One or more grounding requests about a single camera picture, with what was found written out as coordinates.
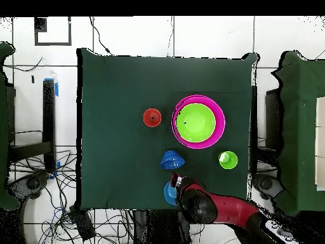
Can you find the light blue plastic bowl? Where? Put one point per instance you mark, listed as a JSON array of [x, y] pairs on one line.
[[169, 194]]

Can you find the dark blue plastic bowl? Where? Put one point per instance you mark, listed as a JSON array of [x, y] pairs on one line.
[[172, 161]]

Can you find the pink plastic bowl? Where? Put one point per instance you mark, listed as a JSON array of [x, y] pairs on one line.
[[219, 122], [173, 122]]

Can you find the green plastic bowl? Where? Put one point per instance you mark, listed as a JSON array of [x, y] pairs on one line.
[[195, 123]]

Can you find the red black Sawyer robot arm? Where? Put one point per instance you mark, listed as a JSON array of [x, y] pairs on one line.
[[228, 206]]

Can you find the green plastic cup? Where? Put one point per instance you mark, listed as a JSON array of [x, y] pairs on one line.
[[229, 161]]

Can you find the red plastic cup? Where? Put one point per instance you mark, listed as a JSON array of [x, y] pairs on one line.
[[152, 117]]

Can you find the dark green tablecloth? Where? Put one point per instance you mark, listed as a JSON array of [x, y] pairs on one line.
[[127, 101]]

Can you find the black power adapter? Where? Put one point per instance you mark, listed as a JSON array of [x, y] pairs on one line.
[[83, 225]]

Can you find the black metal stand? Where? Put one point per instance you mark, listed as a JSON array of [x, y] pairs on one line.
[[48, 122]]

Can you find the green clothed side table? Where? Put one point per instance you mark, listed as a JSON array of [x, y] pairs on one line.
[[3, 127], [299, 101]]

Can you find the white box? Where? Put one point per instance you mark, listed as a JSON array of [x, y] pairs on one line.
[[320, 142]]

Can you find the black square frame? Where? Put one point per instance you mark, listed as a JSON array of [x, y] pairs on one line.
[[53, 44]]

